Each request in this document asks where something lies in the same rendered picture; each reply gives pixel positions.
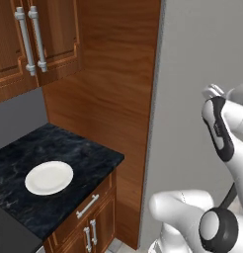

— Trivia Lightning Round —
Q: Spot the grey drawer handle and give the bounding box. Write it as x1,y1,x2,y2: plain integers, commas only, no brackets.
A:
75,193,101,220

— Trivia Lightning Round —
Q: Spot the grey base cupboard handle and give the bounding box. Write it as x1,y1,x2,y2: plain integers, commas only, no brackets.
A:
82,226,93,253
89,218,99,247

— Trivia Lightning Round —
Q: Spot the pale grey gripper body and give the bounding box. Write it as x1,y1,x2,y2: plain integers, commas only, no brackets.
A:
202,83,228,101

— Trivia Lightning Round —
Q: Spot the wooden base cupboard door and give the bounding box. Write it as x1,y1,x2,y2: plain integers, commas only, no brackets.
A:
56,226,92,253
89,193,118,253

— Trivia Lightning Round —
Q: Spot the white round plate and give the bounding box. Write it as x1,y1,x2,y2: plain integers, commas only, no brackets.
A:
24,160,75,197

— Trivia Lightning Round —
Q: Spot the grey wall cupboard handle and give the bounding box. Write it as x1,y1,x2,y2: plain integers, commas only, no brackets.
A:
14,6,37,77
27,5,48,74

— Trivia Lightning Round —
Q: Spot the black hob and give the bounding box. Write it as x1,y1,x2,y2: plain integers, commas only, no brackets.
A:
0,203,44,253

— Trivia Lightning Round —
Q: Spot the wooden wall cupboard door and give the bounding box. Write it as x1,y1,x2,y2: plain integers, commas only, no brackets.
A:
22,0,85,89
0,0,40,105

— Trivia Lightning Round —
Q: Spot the tall wooden side panel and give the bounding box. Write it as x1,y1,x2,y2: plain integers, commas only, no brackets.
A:
41,0,163,251

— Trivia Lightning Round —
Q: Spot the wooden drawer front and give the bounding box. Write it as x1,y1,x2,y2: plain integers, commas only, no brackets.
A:
51,173,116,247

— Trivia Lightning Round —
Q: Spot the grey fridge door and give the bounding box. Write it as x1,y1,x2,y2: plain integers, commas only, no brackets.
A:
138,0,243,253

